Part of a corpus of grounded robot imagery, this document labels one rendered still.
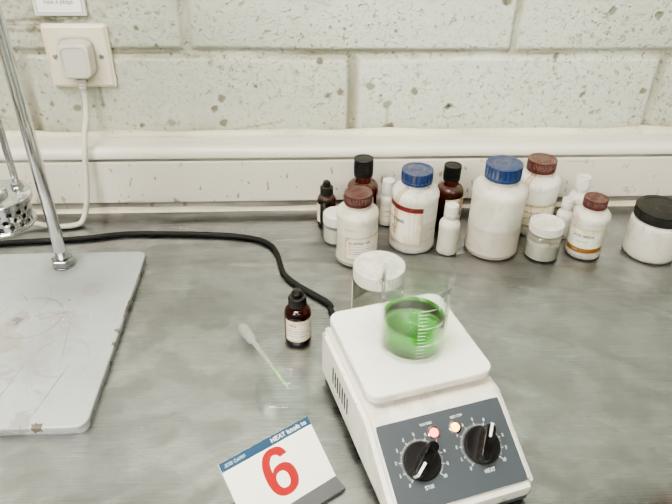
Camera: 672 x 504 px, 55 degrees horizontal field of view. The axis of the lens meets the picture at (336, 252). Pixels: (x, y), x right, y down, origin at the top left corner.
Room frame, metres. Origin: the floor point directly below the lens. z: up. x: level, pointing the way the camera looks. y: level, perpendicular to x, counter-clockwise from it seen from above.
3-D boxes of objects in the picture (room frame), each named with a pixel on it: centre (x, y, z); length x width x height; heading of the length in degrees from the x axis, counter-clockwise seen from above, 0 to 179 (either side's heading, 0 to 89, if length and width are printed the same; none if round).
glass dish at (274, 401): (0.45, 0.05, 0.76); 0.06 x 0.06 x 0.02
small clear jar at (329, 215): (0.76, 0.00, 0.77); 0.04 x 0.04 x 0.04
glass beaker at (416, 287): (0.45, -0.07, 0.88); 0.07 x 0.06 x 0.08; 114
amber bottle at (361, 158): (0.79, -0.04, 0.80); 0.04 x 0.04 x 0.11
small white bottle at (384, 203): (0.81, -0.07, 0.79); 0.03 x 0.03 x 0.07
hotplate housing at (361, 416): (0.43, -0.08, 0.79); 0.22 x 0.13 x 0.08; 19
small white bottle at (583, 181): (0.81, -0.35, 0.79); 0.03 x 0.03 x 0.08
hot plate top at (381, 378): (0.45, -0.07, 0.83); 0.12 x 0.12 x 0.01; 19
